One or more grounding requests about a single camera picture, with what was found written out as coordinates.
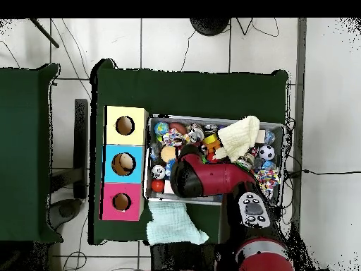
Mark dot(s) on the blue spiky rubber ball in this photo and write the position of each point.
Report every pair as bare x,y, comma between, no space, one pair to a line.
170,166

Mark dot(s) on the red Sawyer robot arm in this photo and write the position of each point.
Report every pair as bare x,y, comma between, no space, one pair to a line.
217,179

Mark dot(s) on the shallow mesh bin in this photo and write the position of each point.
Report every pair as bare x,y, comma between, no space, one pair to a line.
180,120

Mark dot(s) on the wooden box with three holes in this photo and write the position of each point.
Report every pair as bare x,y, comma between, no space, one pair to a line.
124,141

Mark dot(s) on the brown toy football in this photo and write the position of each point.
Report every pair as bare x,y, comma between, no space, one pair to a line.
178,127

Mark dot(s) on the globe print ball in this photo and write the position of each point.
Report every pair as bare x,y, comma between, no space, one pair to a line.
161,128

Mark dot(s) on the red ball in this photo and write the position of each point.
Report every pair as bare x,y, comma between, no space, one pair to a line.
158,185

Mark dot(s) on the tan round toy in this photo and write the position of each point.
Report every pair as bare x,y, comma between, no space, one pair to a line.
125,163

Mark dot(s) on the cream yellow cloth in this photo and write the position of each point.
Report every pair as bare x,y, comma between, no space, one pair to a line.
239,135

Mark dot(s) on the mint green cloth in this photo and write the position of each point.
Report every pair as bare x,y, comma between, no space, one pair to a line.
172,225

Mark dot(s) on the black and white soccer ball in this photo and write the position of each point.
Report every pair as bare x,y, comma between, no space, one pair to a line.
266,152

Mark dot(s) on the black round base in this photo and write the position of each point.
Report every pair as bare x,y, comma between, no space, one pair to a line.
210,26

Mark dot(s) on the grey rounded base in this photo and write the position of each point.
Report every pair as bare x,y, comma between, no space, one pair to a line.
66,211

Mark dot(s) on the black rod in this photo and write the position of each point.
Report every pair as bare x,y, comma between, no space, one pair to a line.
45,33

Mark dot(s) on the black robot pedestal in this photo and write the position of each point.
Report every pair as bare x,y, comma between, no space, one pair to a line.
180,259

